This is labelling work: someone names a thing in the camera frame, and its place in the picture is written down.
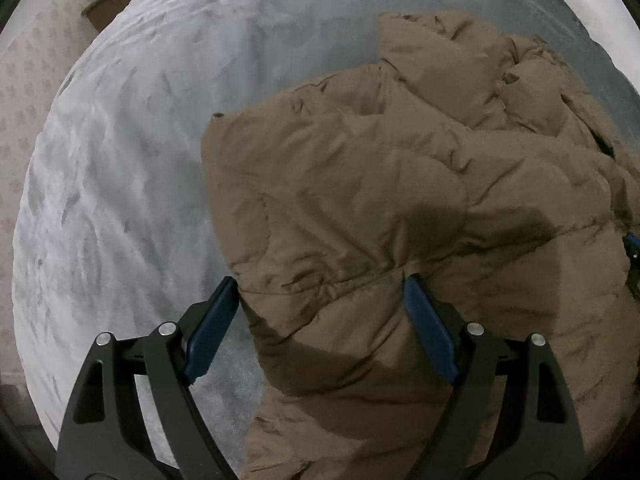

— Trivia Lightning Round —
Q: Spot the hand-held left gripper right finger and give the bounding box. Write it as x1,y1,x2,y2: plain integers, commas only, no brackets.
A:
402,273,587,480

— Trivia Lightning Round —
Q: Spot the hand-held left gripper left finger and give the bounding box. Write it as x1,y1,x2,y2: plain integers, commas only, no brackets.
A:
54,276,240,480

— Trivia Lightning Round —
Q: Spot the brown puffer jacket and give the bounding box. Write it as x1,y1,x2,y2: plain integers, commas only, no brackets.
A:
201,11,640,480

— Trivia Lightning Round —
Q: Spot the grey plush blanket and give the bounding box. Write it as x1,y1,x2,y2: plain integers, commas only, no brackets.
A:
11,0,630,461

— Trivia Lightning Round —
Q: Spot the white pillow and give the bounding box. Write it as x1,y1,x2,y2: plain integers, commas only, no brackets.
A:
522,0,640,88

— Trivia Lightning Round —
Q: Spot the brown wooden nightstand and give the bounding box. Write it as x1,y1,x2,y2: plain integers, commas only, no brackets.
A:
81,0,151,33

